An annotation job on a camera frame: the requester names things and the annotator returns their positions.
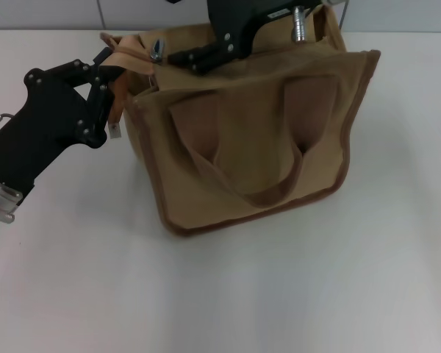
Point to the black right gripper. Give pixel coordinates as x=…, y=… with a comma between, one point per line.
x=242, y=18

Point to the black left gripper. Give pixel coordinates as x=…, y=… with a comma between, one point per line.
x=40, y=132

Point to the khaki canvas food bag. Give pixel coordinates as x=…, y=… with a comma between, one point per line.
x=250, y=147

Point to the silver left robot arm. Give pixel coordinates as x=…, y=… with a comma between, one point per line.
x=0, y=206

